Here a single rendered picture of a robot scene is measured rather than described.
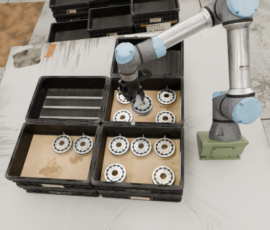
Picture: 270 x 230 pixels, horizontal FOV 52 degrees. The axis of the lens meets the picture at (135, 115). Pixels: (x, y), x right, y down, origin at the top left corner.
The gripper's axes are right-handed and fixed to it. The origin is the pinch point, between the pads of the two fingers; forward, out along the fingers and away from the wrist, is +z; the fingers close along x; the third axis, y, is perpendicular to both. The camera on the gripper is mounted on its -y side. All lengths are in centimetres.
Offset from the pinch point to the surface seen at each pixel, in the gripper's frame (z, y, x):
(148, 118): 16.2, -2.6, 3.5
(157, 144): 13.4, 7.4, 17.7
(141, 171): 16.2, 21.9, 19.9
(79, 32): 72, -58, -140
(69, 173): 16.1, 45.0, -6.1
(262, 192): 29, -11, 67
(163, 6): 50, -114, -78
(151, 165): 16.2, 16.5, 21.4
